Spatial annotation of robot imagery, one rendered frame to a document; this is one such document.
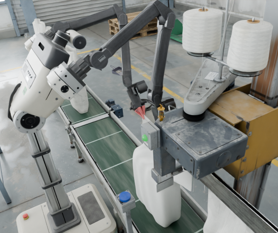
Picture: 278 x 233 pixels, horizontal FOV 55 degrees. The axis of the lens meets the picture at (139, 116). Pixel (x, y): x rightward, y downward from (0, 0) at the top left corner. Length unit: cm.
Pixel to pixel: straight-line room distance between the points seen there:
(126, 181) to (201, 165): 129
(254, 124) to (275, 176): 178
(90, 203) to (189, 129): 137
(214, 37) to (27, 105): 93
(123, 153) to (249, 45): 166
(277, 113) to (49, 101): 104
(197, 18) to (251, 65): 30
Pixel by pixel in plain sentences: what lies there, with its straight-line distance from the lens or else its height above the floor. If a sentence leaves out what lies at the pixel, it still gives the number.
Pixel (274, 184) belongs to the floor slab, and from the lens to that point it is 283.
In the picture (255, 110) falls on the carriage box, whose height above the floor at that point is 133.
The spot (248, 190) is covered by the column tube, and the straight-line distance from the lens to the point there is 162.
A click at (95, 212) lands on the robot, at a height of 26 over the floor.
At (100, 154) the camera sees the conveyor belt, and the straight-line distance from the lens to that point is 243.
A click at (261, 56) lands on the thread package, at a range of 103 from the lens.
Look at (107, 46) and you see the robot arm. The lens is 122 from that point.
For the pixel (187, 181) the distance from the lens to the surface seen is 141.
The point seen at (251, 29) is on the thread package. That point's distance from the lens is 99.
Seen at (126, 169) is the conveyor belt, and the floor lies 38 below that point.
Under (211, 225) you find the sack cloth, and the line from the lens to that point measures 132.
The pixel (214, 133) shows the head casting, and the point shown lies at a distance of 102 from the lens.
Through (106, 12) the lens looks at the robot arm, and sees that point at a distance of 176.
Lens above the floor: 194
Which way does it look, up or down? 33 degrees down
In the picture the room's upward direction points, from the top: 5 degrees counter-clockwise
